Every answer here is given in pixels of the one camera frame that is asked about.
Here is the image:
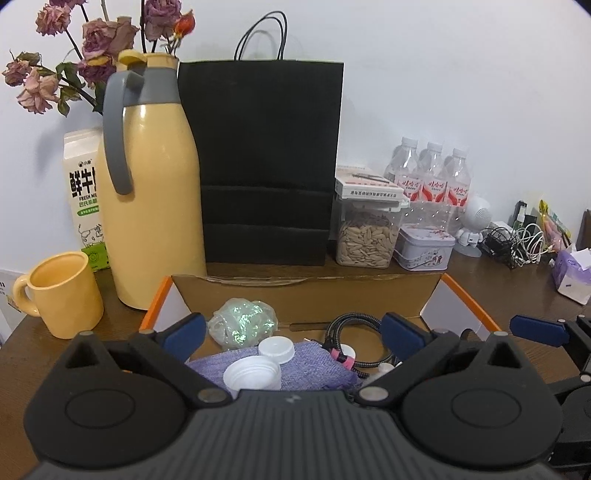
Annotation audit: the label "clear container of seeds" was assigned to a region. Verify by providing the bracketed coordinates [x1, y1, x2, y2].
[335, 194, 409, 268]

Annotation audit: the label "white milk carton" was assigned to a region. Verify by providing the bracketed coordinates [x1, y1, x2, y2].
[62, 128, 112, 273]

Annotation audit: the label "black paper bag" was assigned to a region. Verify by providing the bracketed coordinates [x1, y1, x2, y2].
[178, 11, 345, 266]

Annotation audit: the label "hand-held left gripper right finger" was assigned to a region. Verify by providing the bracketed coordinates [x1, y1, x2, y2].
[353, 312, 525, 409]

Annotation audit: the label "black cable bundle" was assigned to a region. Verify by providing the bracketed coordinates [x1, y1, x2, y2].
[480, 226, 518, 268]

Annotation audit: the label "purple woven cloth pouch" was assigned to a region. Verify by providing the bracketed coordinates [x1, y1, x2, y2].
[185, 342, 363, 393]

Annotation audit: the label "clear plastic bag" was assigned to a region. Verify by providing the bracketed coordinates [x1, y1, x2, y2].
[207, 298, 279, 350]

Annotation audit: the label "yellow ceramic mug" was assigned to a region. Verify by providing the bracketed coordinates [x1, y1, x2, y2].
[12, 251, 105, 340]

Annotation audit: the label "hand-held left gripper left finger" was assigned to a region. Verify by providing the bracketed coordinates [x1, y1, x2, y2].
[65, 313, 232, 409]

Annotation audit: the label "yellow thermos jug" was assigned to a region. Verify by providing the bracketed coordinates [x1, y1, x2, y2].
[95, 50, 208, 311]

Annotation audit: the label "dried pink flowers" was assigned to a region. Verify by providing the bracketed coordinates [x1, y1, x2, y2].
[2, 0, 197, 116]

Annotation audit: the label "colourful snack packet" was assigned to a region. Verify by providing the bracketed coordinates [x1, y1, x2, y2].
[538, 199, 573, 252]

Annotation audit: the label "purple tissue pack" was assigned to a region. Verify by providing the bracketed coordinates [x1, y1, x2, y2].
[551, 247, 591, 305]

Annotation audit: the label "red cardboard box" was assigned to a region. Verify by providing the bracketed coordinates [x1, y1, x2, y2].
[139, 272, 504, 393]

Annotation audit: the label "pale patterned tin box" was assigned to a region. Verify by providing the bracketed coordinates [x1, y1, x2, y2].
[394, 224, 457, 271]

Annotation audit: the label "flat white box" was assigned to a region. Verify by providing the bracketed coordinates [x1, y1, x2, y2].
[335, 165, 404, 200]

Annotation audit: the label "white round jar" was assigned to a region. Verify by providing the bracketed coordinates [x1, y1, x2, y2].
[223, 357, 282, 393]

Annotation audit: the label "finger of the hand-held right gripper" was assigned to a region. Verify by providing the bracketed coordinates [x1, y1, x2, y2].
[551, 369, 591, 467]
[510, 315, 591, 374]

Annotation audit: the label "white plastic cap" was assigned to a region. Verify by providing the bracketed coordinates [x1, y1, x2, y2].
[257, 337, 296, 365]

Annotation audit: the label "white robot figurine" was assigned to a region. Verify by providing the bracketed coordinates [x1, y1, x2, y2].
[455, 196, 495, 257]

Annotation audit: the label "black braided cable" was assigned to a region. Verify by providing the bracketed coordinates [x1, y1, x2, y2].
[323, 313, 407, 374]

